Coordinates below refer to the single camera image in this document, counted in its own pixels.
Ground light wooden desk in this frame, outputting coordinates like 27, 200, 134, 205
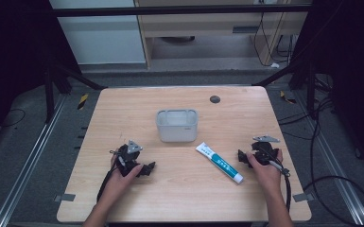
133, 0, 313, 69

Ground aluminium floor rail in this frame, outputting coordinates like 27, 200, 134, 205
0, 94, 68, 227
295, 90, 364, 227

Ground person's right hand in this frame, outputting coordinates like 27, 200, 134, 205
245, 148, 284, 197

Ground black floor cable loop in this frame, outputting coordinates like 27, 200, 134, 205
277, 96, 364, 227

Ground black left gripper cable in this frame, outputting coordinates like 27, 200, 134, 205
95, 151, 128, 203

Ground dark curtain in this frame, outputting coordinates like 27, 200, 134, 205
0, 0, 55, 150
296, 0, 364, 176

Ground black metal stand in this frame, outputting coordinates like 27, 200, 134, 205
251, 59, 318, 120
43, 59, 108, 125

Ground person's left hand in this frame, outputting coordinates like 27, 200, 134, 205
101, 153, 145, 210

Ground black hanging desk cables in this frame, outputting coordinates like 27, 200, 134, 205
252, 11, 295, 67

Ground yellow and black tape strip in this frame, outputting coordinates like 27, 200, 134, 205
77, 93, 90, 111
279, 90, 298, 105

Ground thin black floor cable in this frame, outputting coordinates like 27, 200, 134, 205
0, 108, 26, 129

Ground white cabinet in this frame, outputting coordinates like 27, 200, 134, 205
48, 0, 147, 66

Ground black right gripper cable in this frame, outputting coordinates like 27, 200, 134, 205
258, 148, 293, 213

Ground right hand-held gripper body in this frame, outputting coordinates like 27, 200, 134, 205
245, 135, 281, 167

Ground grey plastic holder box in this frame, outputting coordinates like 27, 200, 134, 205
155, 108, 199, 144

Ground black horizontal frame bar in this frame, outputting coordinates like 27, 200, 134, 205
48, 4, 314, 18

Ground grey tape piece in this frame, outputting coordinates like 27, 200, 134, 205
53, 193, 77, 203
291, 192, 315, 203

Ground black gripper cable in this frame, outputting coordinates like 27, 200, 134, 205
95, 151, 128, 203
258, 148, 293, 213

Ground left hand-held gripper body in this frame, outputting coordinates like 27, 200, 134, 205
109, 139, 146, 178

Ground white and teal toothpaste tube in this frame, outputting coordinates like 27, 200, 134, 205
195, 141, 245, 185

